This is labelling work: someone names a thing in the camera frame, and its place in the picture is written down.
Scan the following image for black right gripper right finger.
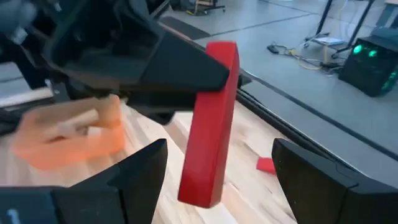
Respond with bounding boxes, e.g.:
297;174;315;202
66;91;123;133
272;138;398;224

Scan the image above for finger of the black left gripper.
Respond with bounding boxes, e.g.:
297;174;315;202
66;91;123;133
141;30;231;93
124;90;197;125

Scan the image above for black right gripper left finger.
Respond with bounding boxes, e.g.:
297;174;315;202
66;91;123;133
0;138;169;224

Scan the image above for long red wooden block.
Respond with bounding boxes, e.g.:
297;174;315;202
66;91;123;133
177;40;241;208

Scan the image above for orange translucent plastic bin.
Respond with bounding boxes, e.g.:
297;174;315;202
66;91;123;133
9;93;127;171

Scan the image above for black computer tower green lights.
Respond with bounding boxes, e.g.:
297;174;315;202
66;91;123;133
338;27;398;98

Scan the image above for white flat panel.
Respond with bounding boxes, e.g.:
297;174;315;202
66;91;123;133
310;36;346;47

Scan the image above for black pole stand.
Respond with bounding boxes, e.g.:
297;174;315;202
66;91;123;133
303;0;377;59

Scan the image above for black aluminium table frame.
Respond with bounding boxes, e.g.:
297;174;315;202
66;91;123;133
235;88;358;175

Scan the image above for yellow cable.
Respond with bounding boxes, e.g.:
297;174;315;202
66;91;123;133
287;48;326;71

